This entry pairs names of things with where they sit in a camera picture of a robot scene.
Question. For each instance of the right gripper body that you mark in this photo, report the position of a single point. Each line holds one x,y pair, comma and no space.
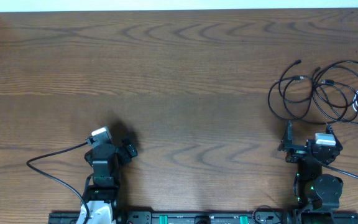
295,155

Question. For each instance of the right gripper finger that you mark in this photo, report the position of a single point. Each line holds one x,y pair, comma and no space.
329,129
286,143

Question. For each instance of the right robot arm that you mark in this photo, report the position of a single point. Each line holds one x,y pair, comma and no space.
317,193

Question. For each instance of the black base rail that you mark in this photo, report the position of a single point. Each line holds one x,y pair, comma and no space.
263,217

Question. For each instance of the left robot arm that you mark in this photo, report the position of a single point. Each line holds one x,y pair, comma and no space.
99,199

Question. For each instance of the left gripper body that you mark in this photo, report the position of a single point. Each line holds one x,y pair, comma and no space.
122,157

